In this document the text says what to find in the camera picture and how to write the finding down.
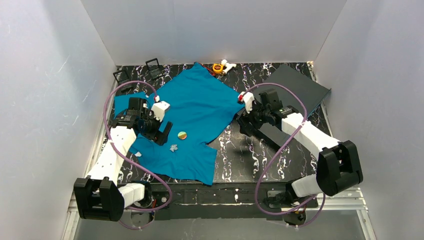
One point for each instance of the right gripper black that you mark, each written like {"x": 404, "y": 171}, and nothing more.
{"x": 248, "y": 120}

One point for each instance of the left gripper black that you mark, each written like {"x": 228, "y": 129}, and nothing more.
{"x": 158, "y": 129}

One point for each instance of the round colourful brooch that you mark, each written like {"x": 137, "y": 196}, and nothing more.
{"x": 182, "y": 135}

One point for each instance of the blue garment cloth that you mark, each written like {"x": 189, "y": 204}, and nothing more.
{"x": 200, "y": 105}

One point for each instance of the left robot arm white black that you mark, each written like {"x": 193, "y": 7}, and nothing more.
{"x": 98, "y": 195}

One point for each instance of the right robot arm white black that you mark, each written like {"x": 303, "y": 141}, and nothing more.
{"x": 338, "y": 163}

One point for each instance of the silver snowflake brooch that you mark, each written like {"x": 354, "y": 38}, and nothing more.
{"x": 173, "y": 148}

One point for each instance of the yellow tape measure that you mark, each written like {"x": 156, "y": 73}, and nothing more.
{"x": 217, "y": 68}

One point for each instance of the dark grey flat box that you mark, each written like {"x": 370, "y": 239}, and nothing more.
{"x": 308, "y": 91}

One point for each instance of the white plastic fitting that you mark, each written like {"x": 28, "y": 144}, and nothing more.
{"x": 227, "y": 66}

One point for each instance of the red black utility knife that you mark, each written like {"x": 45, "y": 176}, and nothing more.
{"x": 208, "y": 69}

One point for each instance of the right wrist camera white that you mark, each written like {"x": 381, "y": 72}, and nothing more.
{"x": 246, "y": 98}

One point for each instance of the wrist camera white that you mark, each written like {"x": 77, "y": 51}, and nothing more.
{"x": 159, "y": 109}
{"x": 246, "y": 98}

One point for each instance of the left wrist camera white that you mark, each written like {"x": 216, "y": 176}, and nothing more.
{"x": 159, "y": 109}

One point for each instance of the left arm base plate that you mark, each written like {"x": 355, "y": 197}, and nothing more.
{"x": 156, "y": 196}

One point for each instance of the black frame stand rear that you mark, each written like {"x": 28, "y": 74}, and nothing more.
{"x": 154, "y": 69}

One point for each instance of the black frame stand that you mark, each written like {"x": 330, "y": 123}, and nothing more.
{"x": 122, "y": 77}
{"x": 154, "y": 69}

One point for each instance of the black frame stand left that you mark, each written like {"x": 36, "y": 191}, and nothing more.
{"x": 122, "y": 77}

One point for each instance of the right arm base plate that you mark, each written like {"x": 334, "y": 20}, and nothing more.
{"x": 277, "y": 200}

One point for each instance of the aluminium rail frame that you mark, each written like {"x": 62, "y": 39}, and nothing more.
{"x": 232, "y": 195}

